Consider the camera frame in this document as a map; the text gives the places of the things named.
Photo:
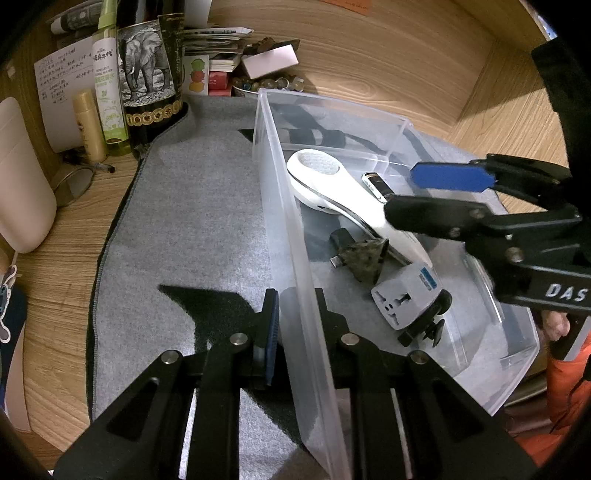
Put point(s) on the cartoon sticker card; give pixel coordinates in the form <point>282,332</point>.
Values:
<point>13,321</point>

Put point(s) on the black clip microphone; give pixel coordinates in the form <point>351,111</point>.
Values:
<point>430,323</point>

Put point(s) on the small white card box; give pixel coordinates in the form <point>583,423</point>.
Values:
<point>270,62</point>

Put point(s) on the eyeglasses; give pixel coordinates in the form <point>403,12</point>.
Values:
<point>70,182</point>

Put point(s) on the black usb adapter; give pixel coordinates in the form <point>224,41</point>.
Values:
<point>344,244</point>

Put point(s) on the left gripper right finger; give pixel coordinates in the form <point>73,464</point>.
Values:
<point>410,418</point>

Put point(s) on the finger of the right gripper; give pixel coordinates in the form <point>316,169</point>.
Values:
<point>438,216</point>
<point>461,177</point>

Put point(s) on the stack of books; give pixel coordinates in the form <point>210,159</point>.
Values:
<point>209,56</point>

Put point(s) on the white handheld massager device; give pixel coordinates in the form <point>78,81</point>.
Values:
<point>322,183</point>

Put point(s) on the dark wine bottle elephant label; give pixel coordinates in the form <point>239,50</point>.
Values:
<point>149,41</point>

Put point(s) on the white travel plug adapter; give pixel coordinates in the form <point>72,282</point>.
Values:
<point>403,298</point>

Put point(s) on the person's hand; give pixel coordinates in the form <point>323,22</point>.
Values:
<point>556,325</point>

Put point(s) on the white bowl of stones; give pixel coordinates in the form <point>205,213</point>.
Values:
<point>245,87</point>

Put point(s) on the grey mat with black letters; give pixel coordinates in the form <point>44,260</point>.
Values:
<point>198,239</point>

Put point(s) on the clear plastic storage bin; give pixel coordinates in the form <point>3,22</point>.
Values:
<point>383,276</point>

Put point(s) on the dark pouch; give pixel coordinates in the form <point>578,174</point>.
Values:
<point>365,259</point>

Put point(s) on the white handwritten note paper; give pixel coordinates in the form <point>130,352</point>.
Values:
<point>59,76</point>

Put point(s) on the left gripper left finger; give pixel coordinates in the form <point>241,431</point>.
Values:
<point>181,412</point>

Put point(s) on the yellow lip balm tube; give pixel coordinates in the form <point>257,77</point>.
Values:
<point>89,126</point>

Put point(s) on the green spray bottle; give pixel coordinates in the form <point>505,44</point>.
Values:
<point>106,76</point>

